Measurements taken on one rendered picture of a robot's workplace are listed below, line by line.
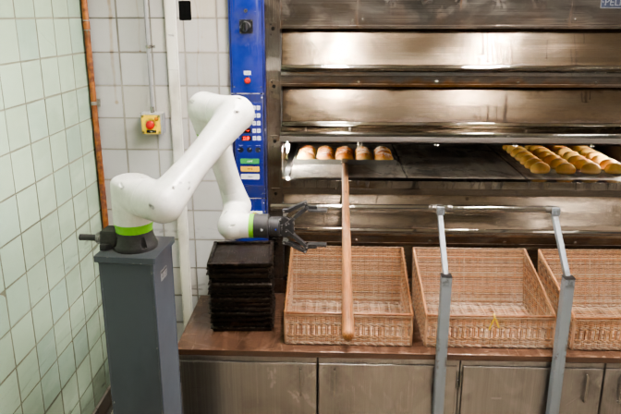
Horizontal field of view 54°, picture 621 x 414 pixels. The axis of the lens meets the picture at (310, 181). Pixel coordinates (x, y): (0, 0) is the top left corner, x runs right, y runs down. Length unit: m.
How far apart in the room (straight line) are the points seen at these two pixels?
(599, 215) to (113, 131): 2.37
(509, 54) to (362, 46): 0.66
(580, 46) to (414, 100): 0.77
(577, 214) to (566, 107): 0.53
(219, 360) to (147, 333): 0.66
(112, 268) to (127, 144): 1.08
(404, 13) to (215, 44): 0.87
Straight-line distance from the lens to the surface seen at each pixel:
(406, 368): 2.73
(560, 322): 2.70
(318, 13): 2.85
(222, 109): 2.06
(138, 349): 2.21
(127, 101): 3.02
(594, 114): 3.11
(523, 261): 3.16
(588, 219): 3.24
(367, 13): 2.86
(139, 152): 3.05
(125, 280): 2.10
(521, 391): 2.89
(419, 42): 2.88
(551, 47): 3.01
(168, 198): 1.90
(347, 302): 1.69
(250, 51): 2.83
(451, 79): 2.91
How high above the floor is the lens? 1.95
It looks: 15 degrees down
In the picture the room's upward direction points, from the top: straight up
